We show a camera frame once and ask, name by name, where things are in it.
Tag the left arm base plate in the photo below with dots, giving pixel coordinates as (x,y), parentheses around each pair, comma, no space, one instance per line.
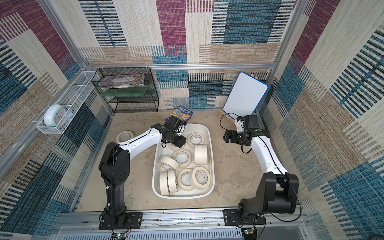
(123,221)

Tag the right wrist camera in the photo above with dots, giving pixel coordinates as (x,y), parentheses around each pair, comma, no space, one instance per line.
(240,124)

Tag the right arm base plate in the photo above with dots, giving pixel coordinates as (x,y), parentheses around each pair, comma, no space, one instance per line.
(232,217)

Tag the green book on shelf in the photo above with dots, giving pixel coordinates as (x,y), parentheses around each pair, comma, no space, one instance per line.
(125,92)

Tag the black wire shelf rack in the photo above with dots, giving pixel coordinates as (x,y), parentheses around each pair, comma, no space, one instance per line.
(147,103)

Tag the colourful book on table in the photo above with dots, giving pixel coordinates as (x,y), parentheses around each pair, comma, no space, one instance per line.
(181,113)

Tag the masking tape roll five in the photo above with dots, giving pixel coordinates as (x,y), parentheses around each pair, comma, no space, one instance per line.
(168,163)

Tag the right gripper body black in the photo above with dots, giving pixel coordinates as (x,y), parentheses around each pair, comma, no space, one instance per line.
(229,137)

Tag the masking tape roll two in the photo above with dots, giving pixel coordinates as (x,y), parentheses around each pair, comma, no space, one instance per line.
(195,139)

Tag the tilted tape roll front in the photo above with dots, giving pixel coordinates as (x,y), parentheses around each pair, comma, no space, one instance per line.
(200,178)

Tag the masking tape roll beneath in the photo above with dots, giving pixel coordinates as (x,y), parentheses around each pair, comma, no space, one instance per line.
(183,157)

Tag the white round alarm clock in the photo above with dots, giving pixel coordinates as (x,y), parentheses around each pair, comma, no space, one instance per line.
(57,116)

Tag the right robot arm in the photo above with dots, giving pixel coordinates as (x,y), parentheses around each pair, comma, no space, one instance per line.
(277,192)

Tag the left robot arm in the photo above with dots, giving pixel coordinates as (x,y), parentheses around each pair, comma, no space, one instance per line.
(115,167)

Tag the white plastic storage box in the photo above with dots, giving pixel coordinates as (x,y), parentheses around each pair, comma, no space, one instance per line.
(169,152)

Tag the colourful book on shelf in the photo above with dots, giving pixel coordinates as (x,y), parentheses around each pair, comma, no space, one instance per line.
(122,81)

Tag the blue-framed whiteboard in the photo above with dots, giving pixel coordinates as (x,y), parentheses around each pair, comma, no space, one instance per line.
(245,97)

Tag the white wire wall basket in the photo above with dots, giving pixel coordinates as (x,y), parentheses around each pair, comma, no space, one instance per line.
(72,99)

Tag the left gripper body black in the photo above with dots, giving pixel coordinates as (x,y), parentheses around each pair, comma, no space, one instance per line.
(178,140)

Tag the flat tape roll front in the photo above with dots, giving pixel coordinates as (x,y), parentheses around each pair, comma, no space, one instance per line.
(184,181)

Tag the wooden easel stand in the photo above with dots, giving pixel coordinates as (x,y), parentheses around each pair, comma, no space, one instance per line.
(223,114)

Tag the upright tape roll pair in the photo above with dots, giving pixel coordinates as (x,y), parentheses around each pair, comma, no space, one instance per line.
(201,155)

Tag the masking tape roll three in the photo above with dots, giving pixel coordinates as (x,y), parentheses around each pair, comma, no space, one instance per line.
(124,136)

